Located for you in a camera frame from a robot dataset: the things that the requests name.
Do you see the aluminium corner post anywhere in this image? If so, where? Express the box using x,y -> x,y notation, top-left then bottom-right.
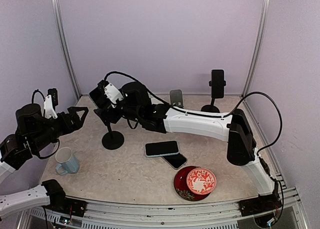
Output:
51,0 -> 82,101
241,0 -> 271,96

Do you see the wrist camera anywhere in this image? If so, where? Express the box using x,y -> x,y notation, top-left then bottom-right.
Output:
97,80 -> 124,108
43,88 -> 59,119

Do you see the lone black smartphone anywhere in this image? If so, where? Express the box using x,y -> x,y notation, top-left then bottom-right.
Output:
89,87 -> 111,109

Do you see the blue smartphone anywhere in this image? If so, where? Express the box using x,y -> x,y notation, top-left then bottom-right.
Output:
144,140 -> 180,158

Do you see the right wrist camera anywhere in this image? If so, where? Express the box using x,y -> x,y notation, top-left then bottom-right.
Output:
97,80 -> 124,108

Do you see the right small desk phone stand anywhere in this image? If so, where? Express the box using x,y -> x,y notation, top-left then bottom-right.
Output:
169,89 -> 184,108

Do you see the front aluminium frame rail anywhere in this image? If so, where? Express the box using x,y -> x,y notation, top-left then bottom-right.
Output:
18,192 -> 308,229

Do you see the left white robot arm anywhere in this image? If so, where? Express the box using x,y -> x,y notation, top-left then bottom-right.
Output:
0,103 -> 89,218

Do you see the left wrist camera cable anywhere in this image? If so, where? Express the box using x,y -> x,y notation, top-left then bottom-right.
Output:
31,88 -> 47,105

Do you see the red white patterned bowl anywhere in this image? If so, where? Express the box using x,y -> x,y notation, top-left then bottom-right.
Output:
186,167 -> 217,196

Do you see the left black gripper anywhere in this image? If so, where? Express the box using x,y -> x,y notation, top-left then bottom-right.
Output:
31,106 -> 89,152

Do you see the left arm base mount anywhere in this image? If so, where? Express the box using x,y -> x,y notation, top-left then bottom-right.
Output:
41,179 -> 87,218

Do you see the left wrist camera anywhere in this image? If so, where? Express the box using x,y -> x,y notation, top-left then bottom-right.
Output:
43,88 -> 59,119

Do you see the right aluminium corner post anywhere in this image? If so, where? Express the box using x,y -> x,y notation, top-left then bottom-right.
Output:
241,0 -> 271,96

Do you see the black pole phone stand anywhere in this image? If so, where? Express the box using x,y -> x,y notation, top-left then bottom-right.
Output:
101,123 -> 125,151
201,69 -> 226,113

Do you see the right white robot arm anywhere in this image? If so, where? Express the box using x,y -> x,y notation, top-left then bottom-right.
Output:
89,80 -> 278,211

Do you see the light blue mug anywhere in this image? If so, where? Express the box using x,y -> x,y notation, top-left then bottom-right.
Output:
55,147 -> 80,176

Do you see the dark red floral plate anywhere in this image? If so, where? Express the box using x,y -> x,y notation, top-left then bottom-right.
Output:
173,166 -> 210,202

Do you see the left aluminium corner post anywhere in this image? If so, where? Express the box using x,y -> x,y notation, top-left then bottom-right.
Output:
51,0 -> 82,101

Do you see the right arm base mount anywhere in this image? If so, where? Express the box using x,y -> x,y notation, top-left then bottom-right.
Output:
238,193 -> 283,217

